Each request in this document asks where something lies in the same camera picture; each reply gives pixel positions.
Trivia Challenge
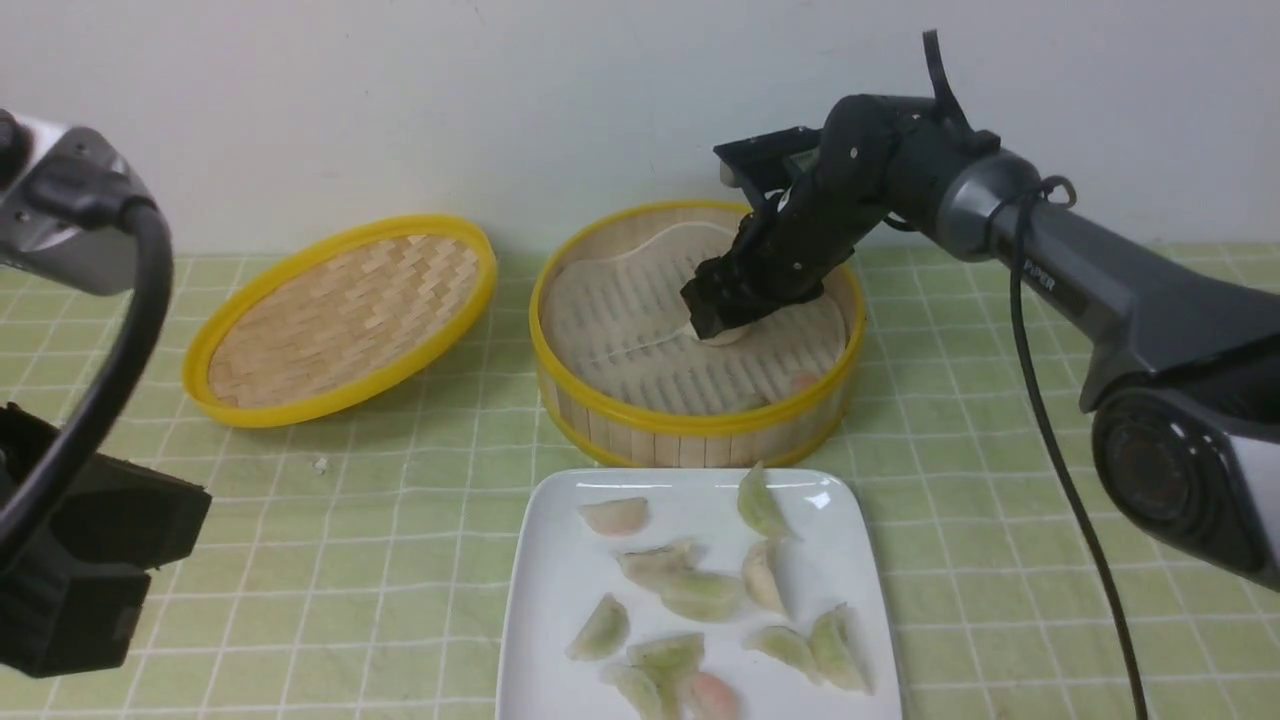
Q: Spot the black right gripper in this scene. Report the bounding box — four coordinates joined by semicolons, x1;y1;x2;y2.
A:
680;150;881;337

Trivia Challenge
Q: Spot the green checkered tablecloth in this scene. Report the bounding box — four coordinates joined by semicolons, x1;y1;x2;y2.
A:
0;243;1280;720

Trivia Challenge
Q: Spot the green dumpling plate centre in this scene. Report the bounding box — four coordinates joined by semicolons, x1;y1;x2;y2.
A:
657;570;744;623

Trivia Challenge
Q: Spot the black right camera cable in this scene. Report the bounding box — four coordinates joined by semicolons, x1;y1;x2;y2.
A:
920;29;1151;720

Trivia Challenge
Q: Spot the yellow-rimmed bamboo steamer basket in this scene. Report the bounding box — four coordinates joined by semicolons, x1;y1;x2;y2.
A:
529;200;867;468

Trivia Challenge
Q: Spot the green dumpling far right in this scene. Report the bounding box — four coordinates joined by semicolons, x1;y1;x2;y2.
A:
808;603;872;694

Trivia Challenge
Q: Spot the green steamed dumpling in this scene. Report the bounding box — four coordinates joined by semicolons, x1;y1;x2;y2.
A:
736;461;797;541

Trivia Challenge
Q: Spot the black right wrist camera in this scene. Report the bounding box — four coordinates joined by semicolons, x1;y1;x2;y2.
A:
712;126;820;193

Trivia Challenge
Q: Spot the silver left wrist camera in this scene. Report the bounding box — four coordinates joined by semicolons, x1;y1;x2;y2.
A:
1;110;173;296

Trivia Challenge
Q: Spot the pink dumpling on plate top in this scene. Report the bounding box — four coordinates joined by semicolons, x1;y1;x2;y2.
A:
577;497;650;537

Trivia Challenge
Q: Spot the pink dumpling plate bottom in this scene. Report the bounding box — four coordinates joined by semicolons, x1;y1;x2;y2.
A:
677;671;741;720

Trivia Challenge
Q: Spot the yellowish dumpling on plate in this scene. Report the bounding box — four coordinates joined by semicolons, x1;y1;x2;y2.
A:
741;539;791;619

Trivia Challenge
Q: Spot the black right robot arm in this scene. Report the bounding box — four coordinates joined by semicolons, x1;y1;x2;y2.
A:
681;95;1279;589

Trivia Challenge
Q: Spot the green dumpling plate left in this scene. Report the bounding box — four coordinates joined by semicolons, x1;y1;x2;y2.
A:
566;593;631;662

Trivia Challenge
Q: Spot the white steamed dumpling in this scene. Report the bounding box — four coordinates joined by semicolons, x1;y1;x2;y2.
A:
695;325;753;347

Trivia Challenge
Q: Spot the black left camera cable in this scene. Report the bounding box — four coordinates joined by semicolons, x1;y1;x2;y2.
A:
0;150;175;571

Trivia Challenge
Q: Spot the green dumpling plate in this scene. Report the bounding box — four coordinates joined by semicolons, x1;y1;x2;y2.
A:
742;625;822;685
566;593;631;662
626;632;705;691
657;570;744;623

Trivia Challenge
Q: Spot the yellow-rimmed bamboo steamer lid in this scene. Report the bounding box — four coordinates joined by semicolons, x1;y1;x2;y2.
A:
182;215;498;428

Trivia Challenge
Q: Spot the black camera cable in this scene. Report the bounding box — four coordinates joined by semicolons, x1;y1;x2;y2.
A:
920;29;1151;720
0;150;175;571

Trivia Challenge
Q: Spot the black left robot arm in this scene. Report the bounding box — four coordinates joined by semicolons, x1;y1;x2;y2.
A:
1;454;212;678

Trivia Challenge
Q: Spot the green dumpling plate right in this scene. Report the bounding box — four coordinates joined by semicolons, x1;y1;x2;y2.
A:
742;625;822;685

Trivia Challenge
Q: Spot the green dumpling bottom edge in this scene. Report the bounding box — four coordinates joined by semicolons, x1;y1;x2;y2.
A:
602;664;666;720

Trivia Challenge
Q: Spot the white square plate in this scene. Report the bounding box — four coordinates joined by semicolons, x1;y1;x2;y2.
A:
495;469;905;719

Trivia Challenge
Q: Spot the pale dumpling plate centre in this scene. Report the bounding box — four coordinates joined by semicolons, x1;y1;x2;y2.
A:
614;539;698;592

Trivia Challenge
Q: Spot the green dumpling plate bottom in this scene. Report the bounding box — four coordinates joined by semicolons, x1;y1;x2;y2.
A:
626;632;705;691

